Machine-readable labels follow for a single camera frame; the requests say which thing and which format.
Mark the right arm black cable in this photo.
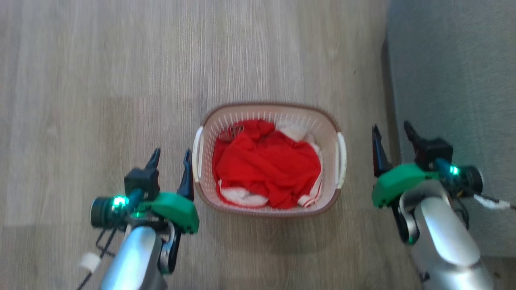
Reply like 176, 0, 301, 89
460, 187, 516, 211

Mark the left green gripper body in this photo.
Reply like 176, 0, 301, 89
138, 192, 200, 234

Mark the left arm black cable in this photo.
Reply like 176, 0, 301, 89
76, 228, 118, 290

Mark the white garment with red stripes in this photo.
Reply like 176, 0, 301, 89
218, 124, 325, 209

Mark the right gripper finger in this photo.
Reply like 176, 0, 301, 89
371, 124, 394, 178
404, 120, 424, 152

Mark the grey fabric sofa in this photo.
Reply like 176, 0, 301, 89
382, 0, 516, 258

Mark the beige plastic laundry basket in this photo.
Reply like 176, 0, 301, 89
192, 102, 347, 218

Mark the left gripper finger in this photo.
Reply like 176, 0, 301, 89
177, 149, 195, 201
145, 148, 162, 170

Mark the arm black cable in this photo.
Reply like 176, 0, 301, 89
76, 228, 118, 290
460, 187, 516, 211

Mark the right green gripper body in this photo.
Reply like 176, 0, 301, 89
371, 163, 440, 208

